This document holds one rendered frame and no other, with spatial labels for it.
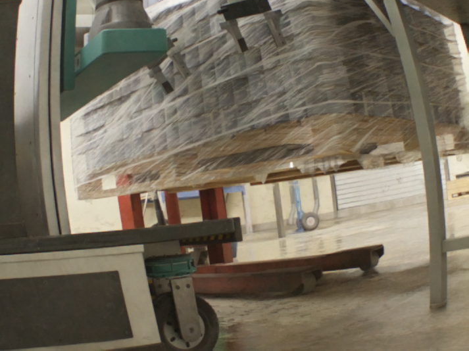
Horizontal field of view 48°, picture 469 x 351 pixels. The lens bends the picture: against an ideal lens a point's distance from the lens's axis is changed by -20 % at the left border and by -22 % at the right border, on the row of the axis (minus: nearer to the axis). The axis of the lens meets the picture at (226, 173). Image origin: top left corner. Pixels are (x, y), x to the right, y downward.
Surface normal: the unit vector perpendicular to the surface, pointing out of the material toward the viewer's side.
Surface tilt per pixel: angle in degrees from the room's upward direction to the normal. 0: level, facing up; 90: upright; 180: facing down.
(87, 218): 90
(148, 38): 90
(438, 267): 90
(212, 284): 90
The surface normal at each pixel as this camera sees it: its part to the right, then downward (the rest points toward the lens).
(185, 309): 0.58, -0.14
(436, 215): -0.75, 0.06
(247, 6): -0.65, 0.44
